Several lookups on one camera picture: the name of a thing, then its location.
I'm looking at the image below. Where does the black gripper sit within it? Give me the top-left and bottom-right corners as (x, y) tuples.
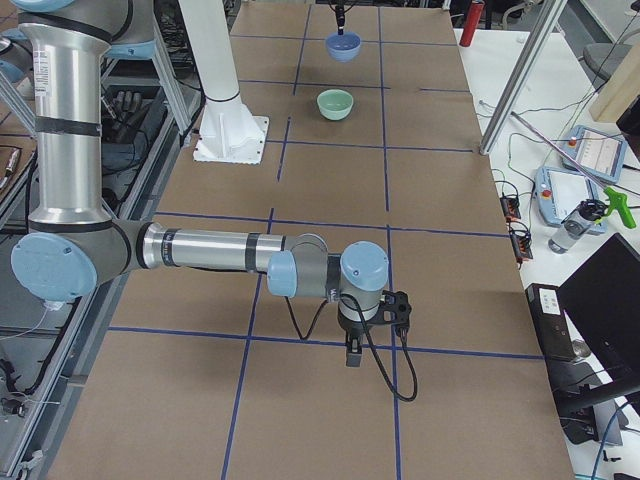
(338, 299), (383, 368)

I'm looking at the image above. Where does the blue bowl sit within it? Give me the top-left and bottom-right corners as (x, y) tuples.
(325, 32), (362, 63)

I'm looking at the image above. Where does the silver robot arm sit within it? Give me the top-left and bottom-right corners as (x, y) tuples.
(11, 1), (393, 366)

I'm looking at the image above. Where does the green bowl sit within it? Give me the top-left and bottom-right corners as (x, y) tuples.
(316, 89), (354, 121)

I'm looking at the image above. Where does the brown paper table cover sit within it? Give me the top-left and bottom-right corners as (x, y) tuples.
(49, 2), (573, 479)

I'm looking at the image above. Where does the red bottle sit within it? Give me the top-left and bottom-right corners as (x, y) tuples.
(459, 0), (485, 48)

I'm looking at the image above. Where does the black computer box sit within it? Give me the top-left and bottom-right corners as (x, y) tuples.
(525, 283), (582, 363)

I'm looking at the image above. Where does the near orange connector board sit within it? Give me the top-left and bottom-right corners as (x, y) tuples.
(507, 220), (533, 265)

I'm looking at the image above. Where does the orange connector board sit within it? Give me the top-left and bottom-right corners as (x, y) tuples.
(495, 180), (521, 220)
(507, 220), (533, 265)

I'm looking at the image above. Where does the far orange connector board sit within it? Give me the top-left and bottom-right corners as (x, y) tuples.
(495, 180), (521, 220)

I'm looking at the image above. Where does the clear water bottle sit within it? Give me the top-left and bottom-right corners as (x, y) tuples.
(547, 199), (607, 254)

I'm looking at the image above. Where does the black monitor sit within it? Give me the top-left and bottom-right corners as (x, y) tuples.
(555, 233), (639, 416)

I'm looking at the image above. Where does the near teach pendant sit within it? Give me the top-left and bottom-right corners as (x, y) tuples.
(534, 166), (599, 227)

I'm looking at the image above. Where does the teach pendant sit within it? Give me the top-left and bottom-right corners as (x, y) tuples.
(534, 166), (599, 227)
(558, 125), (628, 184)

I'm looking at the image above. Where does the grey office chair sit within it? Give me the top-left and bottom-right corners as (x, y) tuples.
(580, 43), (632, 90)

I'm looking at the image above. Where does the wooden board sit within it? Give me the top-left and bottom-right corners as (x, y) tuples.
(589, 43), (640, 123)

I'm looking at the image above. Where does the far teach pendant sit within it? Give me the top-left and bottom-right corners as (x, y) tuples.
(558, 125), (628, 184)

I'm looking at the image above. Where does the green spray nozzle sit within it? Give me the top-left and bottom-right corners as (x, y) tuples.
(603, 186), (637, 229)

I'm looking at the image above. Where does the black camera cable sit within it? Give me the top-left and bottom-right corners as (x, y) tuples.
(284, 294), (419, 402)

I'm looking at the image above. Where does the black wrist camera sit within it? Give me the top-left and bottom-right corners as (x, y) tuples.
(379, 290), (412, 336)

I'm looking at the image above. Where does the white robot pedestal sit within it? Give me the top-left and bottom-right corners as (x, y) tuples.
(179, 0), (269, 165)

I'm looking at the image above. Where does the aluminium frame beam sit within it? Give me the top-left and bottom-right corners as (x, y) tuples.
(479, 0), (568, 155)

